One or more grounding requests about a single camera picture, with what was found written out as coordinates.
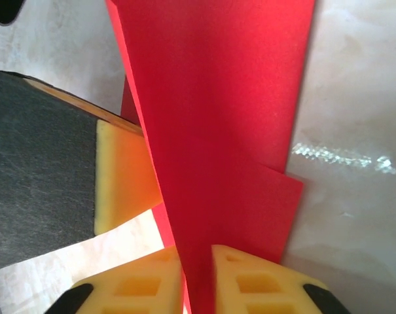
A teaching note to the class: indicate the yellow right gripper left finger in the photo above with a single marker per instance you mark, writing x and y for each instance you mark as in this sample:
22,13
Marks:
135,288

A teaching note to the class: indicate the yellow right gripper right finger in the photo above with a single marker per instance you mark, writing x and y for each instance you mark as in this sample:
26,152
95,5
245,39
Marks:
266,288

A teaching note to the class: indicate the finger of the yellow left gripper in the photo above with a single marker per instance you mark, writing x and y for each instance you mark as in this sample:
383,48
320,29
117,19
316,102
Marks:
47,163

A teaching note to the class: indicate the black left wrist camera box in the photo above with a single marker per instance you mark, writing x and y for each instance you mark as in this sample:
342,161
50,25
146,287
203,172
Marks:
4,11

